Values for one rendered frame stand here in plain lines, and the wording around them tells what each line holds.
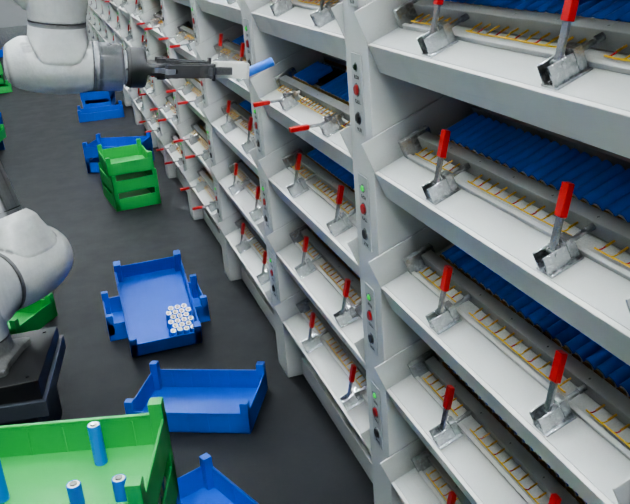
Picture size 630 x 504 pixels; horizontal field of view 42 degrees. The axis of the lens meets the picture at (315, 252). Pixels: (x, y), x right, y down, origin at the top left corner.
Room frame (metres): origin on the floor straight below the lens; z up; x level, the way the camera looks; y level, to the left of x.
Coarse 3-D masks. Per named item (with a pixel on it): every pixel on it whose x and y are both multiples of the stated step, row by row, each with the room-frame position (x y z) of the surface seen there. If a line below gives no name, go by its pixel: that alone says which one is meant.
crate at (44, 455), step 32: (128, 416) 1.00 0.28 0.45; (160, 416) 0.99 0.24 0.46; (0, 448) 1.00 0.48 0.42; (32, 448) 1.00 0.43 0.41; (64, 448) 1.00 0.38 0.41; (128, 448) 1.00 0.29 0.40; (160, 448) 0.94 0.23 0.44; (32, 480) 0.94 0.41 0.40; (64, 480) 0.93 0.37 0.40; (96, 480) 0.93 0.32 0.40; (128, 480) 0.82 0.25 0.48; (160, 480) 0.91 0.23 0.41
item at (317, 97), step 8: (280, 80) 1.84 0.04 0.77; (288, 80) 1.79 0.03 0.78; (296, 80) 1.76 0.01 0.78; (288, 88) 1.78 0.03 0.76; (296, 88) 1.71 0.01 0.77; (304, 88) 1.68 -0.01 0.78; (312, 88) 1.65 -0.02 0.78; (304, 96) 1.68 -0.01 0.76; (312, 96) 1.61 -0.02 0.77; (320, 96) 1.58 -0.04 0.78; (328, 96) 1.56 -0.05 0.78; (304, 104) 1.63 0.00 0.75; (320, 104) 1.58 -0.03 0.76; (328, 104) 1.51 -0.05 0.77; (336, 104) 1.49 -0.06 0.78; (344, 104) 1.47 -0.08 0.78; (328, 112) 1.51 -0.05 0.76; (344, 112) 1.43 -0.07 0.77
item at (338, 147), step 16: (304, 48) 1.88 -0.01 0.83; (288, 64) 1.87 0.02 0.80; (304, 64) 1.88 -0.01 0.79; (256, 80) 1.85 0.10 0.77; (272, 80) 1.86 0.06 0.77; (272, 96) 1.82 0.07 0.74; (272, 112) 1.78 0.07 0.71; (288, 112) 1.66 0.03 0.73; (304, 112) 1.61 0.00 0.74; (320, 112) 1.57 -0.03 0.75; (288, 128) 1.69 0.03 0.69; (320, 144) 1.46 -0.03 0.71; (336, 144) 1.37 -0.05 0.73; (336, 160) 1.40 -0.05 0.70; (352, 160) 1.28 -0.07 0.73
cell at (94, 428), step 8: (88, 424) 0.97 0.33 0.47; (96, 424) 0.97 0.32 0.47; (88, 432) 0.96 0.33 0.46; (96, 432) 0.96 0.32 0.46; (96, 440) 0.96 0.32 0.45; (96, 448) 0.96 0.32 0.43; (104, 448) 0.97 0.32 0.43; (96, 456) 0.96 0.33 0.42; (104, 456) 0.96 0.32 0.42; (96, 464) 0.96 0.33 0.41; (104, 464) 0.96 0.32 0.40
